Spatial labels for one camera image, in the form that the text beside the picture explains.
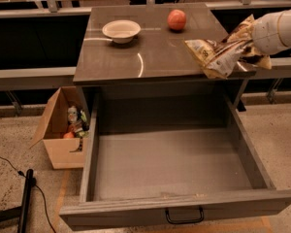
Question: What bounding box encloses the cardboard box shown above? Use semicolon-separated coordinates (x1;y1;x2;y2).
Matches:
30;86;88;169

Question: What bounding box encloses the brown chip bag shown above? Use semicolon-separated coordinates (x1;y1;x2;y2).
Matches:
185;15;272;79

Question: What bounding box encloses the black metal stand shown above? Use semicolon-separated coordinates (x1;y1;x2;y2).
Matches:
0;169;36;233

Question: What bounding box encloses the black drawer handle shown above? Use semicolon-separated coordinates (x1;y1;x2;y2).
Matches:
165;208;205;225

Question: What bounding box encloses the grey open drawer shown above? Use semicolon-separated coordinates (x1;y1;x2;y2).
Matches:
58;94;291;232

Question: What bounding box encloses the small orange fruit in box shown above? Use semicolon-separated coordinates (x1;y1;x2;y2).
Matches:
63;132;75;139

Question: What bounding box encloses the black cable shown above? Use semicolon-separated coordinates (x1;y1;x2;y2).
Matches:
0;150;57;233

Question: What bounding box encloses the white paper bowl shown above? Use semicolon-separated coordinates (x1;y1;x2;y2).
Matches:
102;19;141;44

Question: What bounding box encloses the white packet in box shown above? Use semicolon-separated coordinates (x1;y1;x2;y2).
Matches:
67;106;78;123

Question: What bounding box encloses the red apple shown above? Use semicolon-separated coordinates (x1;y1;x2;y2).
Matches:
167;10;186;31

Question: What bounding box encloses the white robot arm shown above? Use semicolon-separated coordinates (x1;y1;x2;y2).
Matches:
252;10;291;55

